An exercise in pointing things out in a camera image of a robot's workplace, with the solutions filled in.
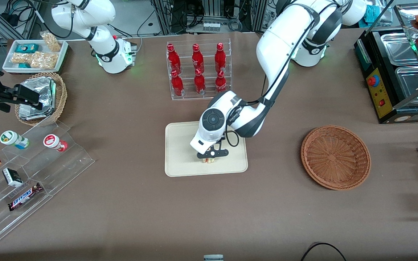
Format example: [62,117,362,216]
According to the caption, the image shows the black food warmer appliance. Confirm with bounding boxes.
[353,28,418,125]

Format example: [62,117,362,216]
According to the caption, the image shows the glass display case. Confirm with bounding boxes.
[390,0,418,113]

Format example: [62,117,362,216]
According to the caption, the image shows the teal snack box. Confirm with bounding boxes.
[16,43,39,54]

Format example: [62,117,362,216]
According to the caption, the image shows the clear bag of puffed snack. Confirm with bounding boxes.
[40,30,62,52]
[11,52,32,65]

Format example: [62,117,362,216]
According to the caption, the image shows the brown wicker basket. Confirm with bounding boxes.
[300,125,372,191]

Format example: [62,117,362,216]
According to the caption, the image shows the clear acrylic bottle rack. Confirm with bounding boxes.
[166,38,233,101]

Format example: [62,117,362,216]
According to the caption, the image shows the black looped cable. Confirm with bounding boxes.
[300,242,347,261]

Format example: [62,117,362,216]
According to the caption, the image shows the large bag of puffed snack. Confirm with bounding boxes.
[30,51,59,70]

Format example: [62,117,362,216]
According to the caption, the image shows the clear acrylic step display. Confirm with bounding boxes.
[0,119,95,247]

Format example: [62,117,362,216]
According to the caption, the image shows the snickers chocolate bar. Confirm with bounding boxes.
[7,182,44,212]

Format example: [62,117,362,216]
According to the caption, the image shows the light wicker basket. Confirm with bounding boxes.
[15,71,67,127]

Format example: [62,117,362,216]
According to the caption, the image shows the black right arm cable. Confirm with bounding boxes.
[31,0,76,40]

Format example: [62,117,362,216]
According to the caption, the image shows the green lid yogurt bottle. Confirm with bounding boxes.
[0,130,30,150]

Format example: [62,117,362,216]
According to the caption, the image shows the red lid yogurt bottle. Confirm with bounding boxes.
[43,134,68,152]

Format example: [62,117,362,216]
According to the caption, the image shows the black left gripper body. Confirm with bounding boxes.
[197,139,229,160]

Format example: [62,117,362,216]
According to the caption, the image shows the white rectangular snack tray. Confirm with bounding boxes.
[2,39,69,74]

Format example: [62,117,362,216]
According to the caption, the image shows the black power adapter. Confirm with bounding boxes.
[0,12,20,25]

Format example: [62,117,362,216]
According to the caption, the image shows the cream rectangular tray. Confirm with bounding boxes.
[164,121,249,178]

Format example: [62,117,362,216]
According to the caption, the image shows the aluminium equipment rack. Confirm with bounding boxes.
[150,0,268,35]

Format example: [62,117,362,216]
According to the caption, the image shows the red cola bottle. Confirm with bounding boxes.
[215,70,228,94]
[192,43,205,71]
[193,68,206,96]
[214,42,227,71]
[171,69,185,97]
[167,43,181,73]

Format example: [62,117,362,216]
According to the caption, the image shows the small black white box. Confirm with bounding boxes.
[2,167,24,188]

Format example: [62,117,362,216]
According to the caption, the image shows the foil wrapped food packs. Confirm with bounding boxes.
[18,76,57,121]

